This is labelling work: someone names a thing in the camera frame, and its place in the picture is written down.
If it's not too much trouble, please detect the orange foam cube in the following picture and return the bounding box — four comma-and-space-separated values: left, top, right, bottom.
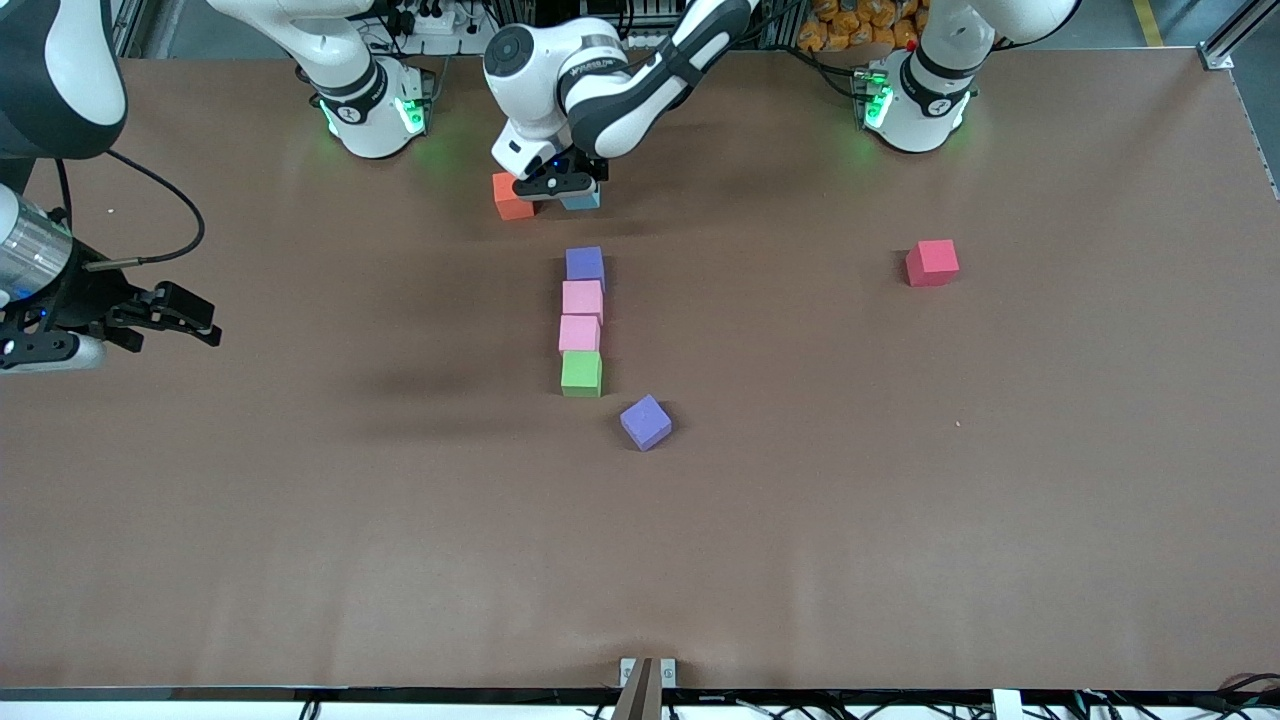
492, 172, 537, 222

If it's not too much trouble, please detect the silver metal table bracket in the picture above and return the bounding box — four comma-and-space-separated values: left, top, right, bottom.
619, 657, 678, 690

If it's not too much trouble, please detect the green foam cube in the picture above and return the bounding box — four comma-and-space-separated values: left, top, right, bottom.
560, 350, 604, 399

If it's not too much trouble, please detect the brown table cover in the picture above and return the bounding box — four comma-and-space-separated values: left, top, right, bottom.
0, 48, 1280, 693

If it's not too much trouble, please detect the purple foam cube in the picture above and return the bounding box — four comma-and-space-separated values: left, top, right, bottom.
619, 393, 674, 453
565, 246, 607, 291

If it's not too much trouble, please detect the white power strip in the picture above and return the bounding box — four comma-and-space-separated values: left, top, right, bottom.
405, 0, 501, 56

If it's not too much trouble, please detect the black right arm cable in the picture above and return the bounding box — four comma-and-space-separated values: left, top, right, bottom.
55, 148, 208, 271

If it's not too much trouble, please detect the grey aluminium frame post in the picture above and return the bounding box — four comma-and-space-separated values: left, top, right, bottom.
1203, 0, 1280, 73

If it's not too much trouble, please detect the pile of orange items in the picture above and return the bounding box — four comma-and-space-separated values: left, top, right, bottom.
800, 0, 926, 53

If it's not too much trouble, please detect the red foam cube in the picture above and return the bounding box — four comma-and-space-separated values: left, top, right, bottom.
905, 239, 961, 289

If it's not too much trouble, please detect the black table edge rail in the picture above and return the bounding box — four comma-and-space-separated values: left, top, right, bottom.
0, 685, 1280, 704

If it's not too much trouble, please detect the brown tapered post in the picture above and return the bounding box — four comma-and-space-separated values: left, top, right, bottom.
611, 657, 664, 720

